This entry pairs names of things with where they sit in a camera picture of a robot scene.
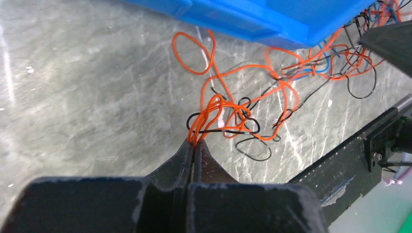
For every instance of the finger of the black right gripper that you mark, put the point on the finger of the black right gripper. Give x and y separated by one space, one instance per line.
392 43

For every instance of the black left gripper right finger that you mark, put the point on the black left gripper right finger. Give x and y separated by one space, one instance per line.
252 208

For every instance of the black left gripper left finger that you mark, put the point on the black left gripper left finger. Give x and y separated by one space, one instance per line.
102 204

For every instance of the blue two-compartment plastic bin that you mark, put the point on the blue two-compartment plastic bin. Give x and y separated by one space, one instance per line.
286 24

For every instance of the green plastic bin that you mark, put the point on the green plastic bin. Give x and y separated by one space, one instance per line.
407 225

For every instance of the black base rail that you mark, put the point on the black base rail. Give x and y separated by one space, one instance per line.
354 167

